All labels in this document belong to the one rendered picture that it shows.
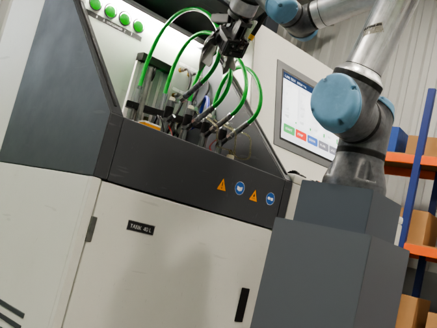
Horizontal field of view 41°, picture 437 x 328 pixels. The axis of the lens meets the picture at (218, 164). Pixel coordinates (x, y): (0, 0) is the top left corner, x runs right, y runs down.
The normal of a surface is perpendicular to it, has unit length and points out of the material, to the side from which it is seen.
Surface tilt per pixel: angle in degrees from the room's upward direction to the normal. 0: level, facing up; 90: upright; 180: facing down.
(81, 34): 90
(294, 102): 76
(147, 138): 90
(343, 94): 97
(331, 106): 97
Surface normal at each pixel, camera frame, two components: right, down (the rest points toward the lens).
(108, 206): 0.67, 0.07
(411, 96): -0.58, -0.25
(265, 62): 0.71, -0.17
